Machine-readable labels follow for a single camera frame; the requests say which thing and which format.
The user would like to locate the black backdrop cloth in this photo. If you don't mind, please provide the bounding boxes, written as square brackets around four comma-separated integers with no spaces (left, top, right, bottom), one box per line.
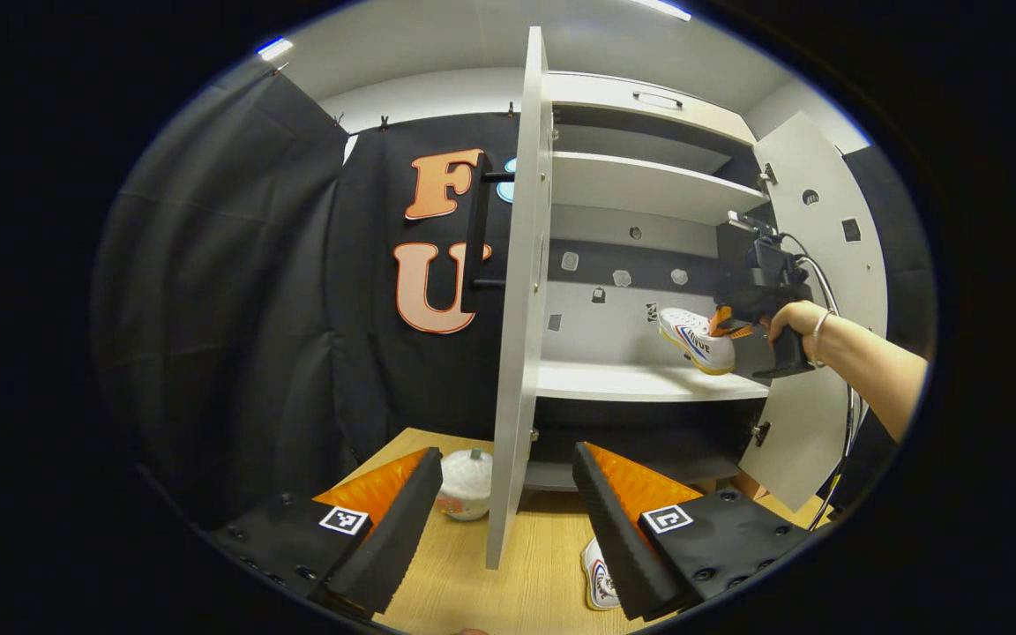
[89,66,937,530]

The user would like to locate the silver bracelet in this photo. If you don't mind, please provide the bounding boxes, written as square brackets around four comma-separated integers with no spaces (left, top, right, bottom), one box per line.
[811,308,834,365]

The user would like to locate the white cabinet shelf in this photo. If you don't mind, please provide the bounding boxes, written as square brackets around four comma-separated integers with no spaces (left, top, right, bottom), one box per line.
[550,151,770,227]
[535,359,770,405]

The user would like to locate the white cabinet door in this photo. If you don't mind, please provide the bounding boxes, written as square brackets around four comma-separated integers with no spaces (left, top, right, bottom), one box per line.
[484,26,555,570]
[737,110,890,512]

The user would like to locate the black door handle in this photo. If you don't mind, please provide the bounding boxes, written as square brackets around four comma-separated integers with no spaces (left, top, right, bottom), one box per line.
[462,153,519,316]

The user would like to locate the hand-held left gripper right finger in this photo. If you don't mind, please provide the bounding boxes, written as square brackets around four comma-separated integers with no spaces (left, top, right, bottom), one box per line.
[571,441,813,623]

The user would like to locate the white striped canvas shoe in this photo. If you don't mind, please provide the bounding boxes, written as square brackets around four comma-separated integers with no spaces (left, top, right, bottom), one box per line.
[658,307,737,377]
[580,536,623,612]

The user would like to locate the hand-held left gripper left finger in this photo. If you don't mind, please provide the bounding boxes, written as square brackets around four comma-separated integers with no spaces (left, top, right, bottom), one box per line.
[208,446,445,620]

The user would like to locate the white cabinet drawer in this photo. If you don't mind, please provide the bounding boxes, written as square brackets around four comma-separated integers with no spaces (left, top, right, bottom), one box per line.
[548,71,757,147]

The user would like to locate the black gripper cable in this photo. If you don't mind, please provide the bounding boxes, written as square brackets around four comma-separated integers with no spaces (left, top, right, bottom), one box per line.
[780,231,867,533]

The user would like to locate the white shoe cabinet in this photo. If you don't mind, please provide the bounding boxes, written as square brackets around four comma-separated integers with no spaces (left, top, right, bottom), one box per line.
[521,71,778,493]

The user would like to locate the white net-wrapped round item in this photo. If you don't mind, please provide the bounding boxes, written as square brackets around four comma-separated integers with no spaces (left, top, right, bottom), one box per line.
[437,447,494,522]

